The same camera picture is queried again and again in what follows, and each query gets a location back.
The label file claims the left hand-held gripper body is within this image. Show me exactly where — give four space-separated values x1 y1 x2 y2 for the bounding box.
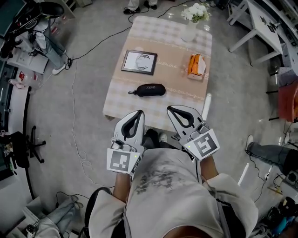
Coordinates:
106 137 146 179

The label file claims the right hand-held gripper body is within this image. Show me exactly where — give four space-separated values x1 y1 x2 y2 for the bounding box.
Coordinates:
181 120 221 161

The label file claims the black glasses case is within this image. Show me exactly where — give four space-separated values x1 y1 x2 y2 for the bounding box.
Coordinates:
128 83 167 97

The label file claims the person's left forearm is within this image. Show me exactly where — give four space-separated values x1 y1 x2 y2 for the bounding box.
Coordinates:
112 173 132 205

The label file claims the person's right forearm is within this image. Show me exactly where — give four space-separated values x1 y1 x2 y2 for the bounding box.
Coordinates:
199 156 219 181

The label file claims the beige checked tablecloth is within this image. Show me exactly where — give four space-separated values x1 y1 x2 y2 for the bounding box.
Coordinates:
102 15 213 133

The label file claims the orange tissue pack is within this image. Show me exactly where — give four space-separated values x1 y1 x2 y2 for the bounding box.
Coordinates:
187 53 207 81

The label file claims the person's white shirt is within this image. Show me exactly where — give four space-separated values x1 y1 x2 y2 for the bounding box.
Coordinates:
88 148 259 238

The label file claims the black framed antler picture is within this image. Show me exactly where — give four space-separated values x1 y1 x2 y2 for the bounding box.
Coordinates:
121 49 158 76

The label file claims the white vase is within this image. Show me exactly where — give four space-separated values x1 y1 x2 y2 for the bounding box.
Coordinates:
181 20 200 42

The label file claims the pink jacket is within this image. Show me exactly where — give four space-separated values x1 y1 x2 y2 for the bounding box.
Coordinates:
278 81 298 123

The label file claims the white curved counter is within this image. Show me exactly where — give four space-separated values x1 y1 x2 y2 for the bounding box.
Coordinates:
0 65 35 200

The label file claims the black office chair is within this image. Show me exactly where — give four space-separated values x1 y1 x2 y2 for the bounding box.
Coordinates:
0 125 47 169

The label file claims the row of clear water jugs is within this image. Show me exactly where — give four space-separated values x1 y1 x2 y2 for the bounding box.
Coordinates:
17 71 45 90

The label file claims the pink plush toy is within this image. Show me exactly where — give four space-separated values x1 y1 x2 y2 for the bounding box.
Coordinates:
9 78 26 90

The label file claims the white desk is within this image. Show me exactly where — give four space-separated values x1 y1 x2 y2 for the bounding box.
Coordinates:
227 0 284 66

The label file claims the white cubby shelf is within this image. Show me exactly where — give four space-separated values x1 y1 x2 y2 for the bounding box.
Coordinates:
59 0 94 19

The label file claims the right hand-held gripper cable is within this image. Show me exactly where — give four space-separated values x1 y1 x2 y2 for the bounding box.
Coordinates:
193 158 202 185

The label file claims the white floor cable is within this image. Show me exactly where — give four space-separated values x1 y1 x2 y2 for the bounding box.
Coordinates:
69 60 115 188

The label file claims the black floor cable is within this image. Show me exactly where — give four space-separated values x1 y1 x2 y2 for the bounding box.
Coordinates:
55 191 94 207
68 26 133 62

